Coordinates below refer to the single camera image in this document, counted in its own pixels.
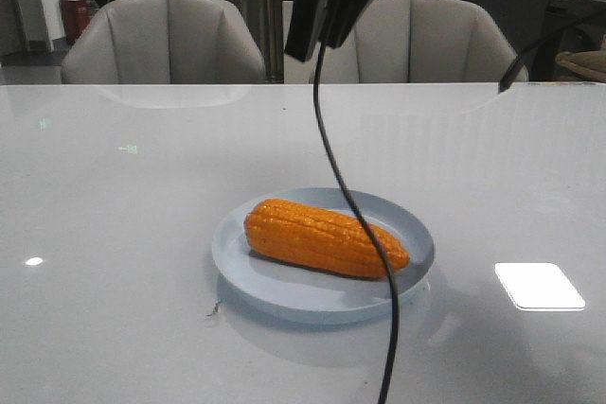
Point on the orange corn cob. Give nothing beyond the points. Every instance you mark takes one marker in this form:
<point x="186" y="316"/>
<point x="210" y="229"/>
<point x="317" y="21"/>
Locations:
<point x="312" y="237"/>

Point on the light blue round plate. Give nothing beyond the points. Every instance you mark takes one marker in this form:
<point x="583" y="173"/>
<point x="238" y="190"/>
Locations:
<point x="319" y="298"/>

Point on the white refrigerator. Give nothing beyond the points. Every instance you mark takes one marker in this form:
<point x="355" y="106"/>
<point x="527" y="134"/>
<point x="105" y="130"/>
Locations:
<point x="289" y="64"/>

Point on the grey right padded chair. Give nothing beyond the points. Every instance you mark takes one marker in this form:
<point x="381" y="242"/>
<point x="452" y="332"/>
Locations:
<point x="420" y="41"/>

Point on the grey padded chair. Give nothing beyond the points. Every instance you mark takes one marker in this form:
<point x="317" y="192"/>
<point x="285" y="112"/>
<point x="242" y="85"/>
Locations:
<point x="165" y="42"/>
<point x="420" y="41"/>

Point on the grey left padded chair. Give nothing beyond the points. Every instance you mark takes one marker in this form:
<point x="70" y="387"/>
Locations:
<point x="165" y="42"/>

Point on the dark side table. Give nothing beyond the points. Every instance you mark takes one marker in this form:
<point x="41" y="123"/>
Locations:
<point x="568" y="25"/>

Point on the red trash bin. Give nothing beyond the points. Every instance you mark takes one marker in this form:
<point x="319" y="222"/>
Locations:
<point x="75" y="18"/>

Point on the beige cushioned seat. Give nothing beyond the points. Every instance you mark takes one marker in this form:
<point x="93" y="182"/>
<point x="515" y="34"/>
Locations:
<point x="589" y="65"/>

